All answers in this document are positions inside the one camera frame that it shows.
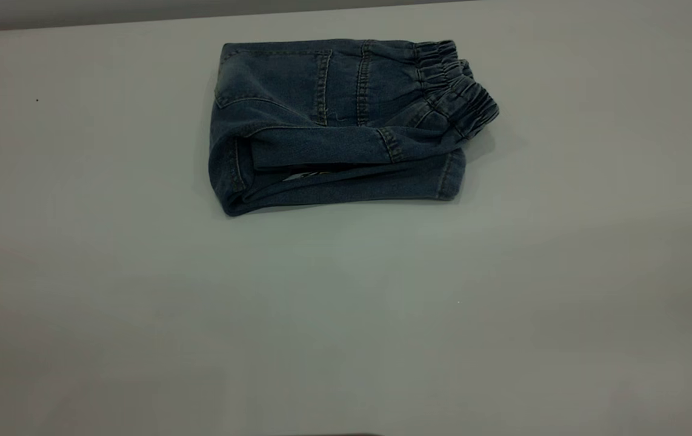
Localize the blue denim jeans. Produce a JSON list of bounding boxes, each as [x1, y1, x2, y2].
[[208, 39, 500, 217]]

